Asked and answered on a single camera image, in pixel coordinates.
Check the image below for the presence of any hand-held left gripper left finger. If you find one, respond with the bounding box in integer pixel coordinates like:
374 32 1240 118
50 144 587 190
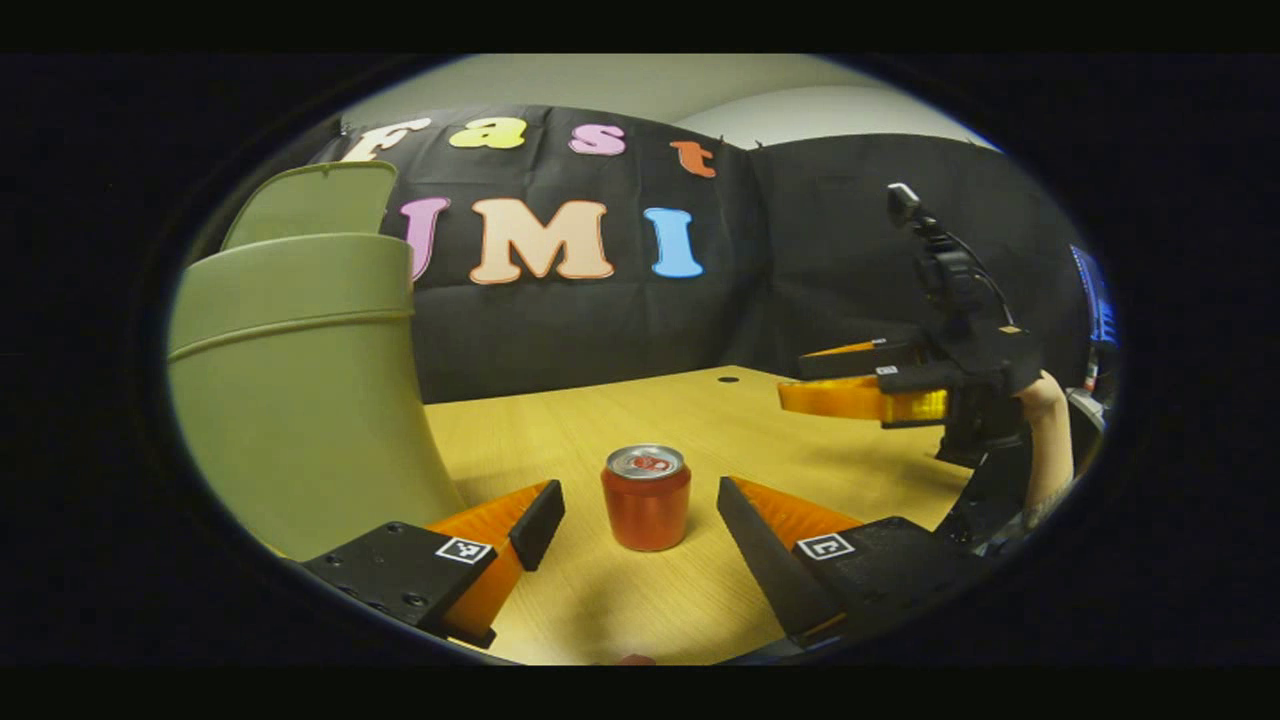
298 479 566 649

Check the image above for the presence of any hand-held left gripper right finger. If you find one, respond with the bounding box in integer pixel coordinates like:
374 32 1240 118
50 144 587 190
716 476 986 648

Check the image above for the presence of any red pop can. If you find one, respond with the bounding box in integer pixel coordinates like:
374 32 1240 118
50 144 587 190
600 444 693 553

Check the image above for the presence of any green desktop garbage bin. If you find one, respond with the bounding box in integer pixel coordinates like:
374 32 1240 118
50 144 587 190
166 160 466 563

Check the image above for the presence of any wooden desktop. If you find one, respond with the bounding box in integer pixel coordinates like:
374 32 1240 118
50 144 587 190
265 365 1001 666

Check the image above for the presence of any black backdrop cloth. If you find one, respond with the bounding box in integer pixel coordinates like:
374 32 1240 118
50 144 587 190
190 100 1096 406

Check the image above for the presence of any computer monitor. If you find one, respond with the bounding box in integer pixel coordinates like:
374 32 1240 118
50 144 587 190
1069 244 1120 348

